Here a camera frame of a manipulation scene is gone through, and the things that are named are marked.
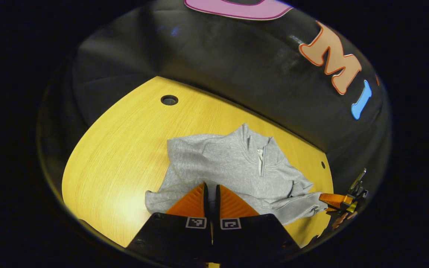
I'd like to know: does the grey zip-neck sweatshirt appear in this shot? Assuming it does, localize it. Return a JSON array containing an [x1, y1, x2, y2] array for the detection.
[[145, 123, 328, 226]]

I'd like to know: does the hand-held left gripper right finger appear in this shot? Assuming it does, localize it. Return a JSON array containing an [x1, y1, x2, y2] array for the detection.
[[213, 184, 300, 267]]

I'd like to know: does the black backdrop cloth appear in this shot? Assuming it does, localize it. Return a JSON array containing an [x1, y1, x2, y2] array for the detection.
[[38, 0, 392, 194]]

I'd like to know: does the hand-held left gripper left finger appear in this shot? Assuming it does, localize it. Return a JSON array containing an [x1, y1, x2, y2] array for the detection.
[[126, 182, 213, 268]]

